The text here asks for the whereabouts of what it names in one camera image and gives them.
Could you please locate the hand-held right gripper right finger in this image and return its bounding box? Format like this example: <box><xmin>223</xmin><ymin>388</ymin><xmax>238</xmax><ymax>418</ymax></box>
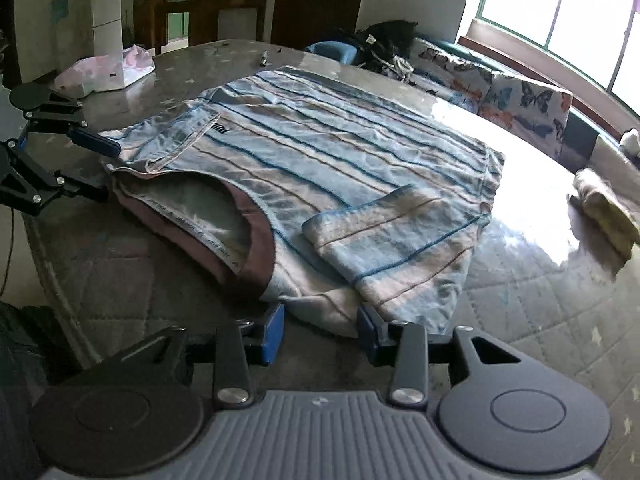
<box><xmin>356</xmin><ymin>304</ymin><xmax>526</xmax><ymax>407</ymax></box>

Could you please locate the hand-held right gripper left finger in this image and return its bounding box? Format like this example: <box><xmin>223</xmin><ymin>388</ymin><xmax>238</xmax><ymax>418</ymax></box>
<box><xmin>105</xmin><ymin>302</ymin><xmax>286</xmax><ymax>407</ymax></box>

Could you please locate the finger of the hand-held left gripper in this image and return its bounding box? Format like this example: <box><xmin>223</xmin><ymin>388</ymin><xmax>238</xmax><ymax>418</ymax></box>
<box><xmin>0</xmin><ymin>140</ymin><xmax>110</xmax><ymax>217</ymax></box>
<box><xmin>22</xmin><ymin>92</ymin><xmax>121</xmax><ymax>157</ymax></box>

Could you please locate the striped blue pink sweater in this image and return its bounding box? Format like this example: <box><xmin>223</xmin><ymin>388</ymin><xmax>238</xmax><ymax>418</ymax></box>
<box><xmin>100</xmin><ymin>65</ymin><xmax>506</xmax><ymax>338</ymax></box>

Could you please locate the pink white plastic packet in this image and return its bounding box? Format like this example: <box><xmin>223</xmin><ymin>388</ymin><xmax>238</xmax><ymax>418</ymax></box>
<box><xmin>54</xmin><ymin>44</ymin><xmax>156</xmax><ymax>97</ymax></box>

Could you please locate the white refrigerator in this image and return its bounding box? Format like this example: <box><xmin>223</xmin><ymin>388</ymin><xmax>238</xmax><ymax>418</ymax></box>
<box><xmin>89</xmin><ymin>0</ymin><xmax>123</xmax><ymax>56</ymax></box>

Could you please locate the dark wooden cabinet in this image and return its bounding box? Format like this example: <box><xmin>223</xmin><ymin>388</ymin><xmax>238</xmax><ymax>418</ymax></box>
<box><xmin>132</xmin><ymin>0</ymin><xmax>268</xmax><ymax>56</ymax></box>

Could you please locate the dark wooden door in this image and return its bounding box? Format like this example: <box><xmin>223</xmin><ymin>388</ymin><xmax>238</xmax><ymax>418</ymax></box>
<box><xmin>272</xmin><ymin>0</ymin><xmax>368</xmax><ymax>51</ymax></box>

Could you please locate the blue chair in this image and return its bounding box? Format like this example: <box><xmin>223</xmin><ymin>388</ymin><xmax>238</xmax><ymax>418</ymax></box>
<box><xmin>305</xmin><ymin>39</ymin><xmax>361</xmax><ymax>65</ymax></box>

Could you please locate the folded yellow grey blanket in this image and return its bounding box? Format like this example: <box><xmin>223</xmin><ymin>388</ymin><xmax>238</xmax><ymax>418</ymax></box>
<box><xmin>570</xmin><ymin>167</ymin><xmax>640</xmax><ymax>261</ymax></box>

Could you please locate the butterfly print cushion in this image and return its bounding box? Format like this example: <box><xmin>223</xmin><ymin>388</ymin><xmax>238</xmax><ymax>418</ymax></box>
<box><xmin>412</xmin><ymin>42</ymin><xmax>496</xmax><ymax>116</ymax></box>
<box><xmin>415</xmin><ymin>35</ymin><xmax>606</xmax><ymax>161</ymax></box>
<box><xmin>480</xmin><ymin>74</ymin><xmax>573</xmax><ymax>153</ymax></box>

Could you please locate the black bag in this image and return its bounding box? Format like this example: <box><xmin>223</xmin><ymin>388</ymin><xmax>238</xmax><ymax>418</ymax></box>
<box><xmin>352</xmin><ymin>20</ymin><xmax>418</xmax><ymax>73</ymax></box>

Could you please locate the green framed window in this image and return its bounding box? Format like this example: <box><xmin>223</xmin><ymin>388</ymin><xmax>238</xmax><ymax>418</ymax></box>
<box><xmin>457</xmin><ymin>0</ymin><xmax>640</xmax><ymax>121</ymax></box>

